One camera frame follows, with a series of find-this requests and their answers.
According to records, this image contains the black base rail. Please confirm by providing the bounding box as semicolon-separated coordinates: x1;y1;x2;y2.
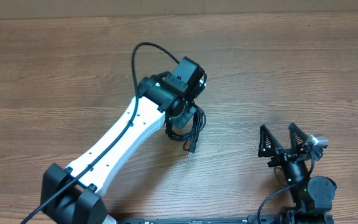
117;215;259;224

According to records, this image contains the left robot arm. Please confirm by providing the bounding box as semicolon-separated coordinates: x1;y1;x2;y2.
40;57;206;223

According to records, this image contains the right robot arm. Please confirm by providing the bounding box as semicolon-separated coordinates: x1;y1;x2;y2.
256;123;337;224

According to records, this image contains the black USB cable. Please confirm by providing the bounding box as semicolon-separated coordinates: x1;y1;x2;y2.
165;102;207;156

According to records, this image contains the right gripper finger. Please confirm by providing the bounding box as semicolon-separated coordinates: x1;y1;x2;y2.
288;123;308;152
258;124;282;157

